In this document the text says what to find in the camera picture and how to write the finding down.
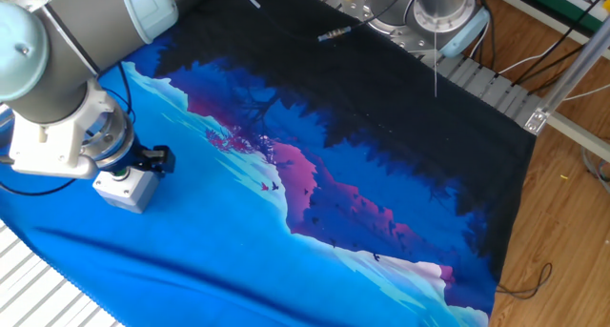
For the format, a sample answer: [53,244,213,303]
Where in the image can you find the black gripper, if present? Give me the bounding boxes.
[113,134,176,176]

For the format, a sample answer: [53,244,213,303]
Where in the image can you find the grey green-button switch box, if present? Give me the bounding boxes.
[91,167,161,215]

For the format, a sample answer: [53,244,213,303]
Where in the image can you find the silver wrist flange coupling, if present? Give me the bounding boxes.
[80,108,136,172]

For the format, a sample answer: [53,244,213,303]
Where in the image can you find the blue mountain print tablecloth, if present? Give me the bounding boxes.
[0,0,538,327]

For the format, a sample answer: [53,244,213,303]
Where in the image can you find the white zip tie tail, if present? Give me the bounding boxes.
[432,31,439,98]

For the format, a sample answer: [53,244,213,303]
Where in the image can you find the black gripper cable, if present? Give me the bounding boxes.
[101,62,137,126]

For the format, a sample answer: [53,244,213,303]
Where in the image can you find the black camera USB cable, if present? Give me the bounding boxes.
[0,153,78,197]

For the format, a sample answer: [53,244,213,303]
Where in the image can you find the metal inline cable connector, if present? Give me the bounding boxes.
[317,25,353,43]

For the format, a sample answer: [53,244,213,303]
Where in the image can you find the black looped floor cable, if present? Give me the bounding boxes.
[495,261,554,301]

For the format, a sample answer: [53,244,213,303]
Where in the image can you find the silver corner bracket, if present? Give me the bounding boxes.
[522,106,550,136]

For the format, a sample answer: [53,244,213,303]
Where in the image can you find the white floor cable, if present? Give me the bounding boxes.
[498,34,568,76]
[561,84,610,103]

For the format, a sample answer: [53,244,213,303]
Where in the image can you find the aluminium frame post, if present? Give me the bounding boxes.
[522,14,610,136]

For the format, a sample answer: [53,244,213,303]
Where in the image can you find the aluminium frame crossbeam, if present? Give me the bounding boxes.
[546,111,610,164]

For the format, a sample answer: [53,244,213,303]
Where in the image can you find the grey floor cable bundle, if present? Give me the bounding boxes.
[579,147,610,195]

